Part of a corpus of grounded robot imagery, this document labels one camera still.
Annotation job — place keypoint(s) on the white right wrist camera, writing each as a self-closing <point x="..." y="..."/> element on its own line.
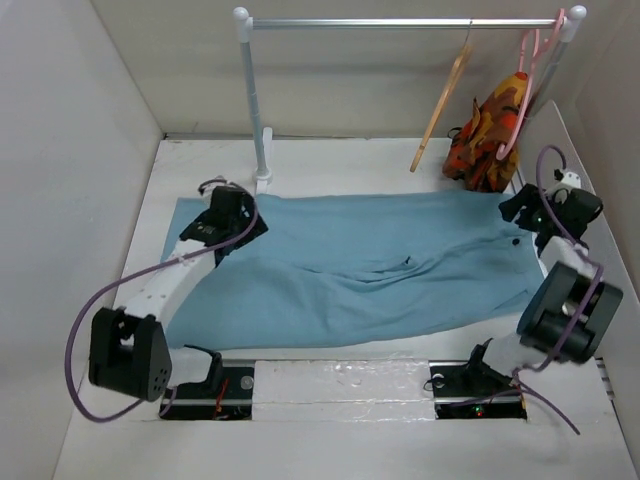
<point x="567" y="179"/>

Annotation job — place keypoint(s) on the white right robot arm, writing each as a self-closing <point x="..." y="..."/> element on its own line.
<point x="571" y="311"/>

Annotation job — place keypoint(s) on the pink plastic clothes hanger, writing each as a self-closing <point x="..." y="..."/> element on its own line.
<point x="539" y="48"/>

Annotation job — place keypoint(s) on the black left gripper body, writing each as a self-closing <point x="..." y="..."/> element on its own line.
<point x="242" y="224"/>

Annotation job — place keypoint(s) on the orange camouflage garment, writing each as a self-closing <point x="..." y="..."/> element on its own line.
<point x="472" y="154"/>

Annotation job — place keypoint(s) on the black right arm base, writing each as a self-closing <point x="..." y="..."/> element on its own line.
<point x="461" y="391"/>

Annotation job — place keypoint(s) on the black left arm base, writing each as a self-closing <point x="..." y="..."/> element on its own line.
<point x="226" y="394"/>

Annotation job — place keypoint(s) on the light blue trousers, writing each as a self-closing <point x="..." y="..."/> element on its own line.
<point x="336" y="271"/>

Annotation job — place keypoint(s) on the wooden clothes hanger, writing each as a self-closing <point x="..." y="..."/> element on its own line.
<point x="455" y="74"/>

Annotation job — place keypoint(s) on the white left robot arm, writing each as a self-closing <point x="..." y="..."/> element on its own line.
<point x="129" y="353"/>

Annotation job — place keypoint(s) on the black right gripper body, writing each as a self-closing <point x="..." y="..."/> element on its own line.
<point x="533" y="216"/>

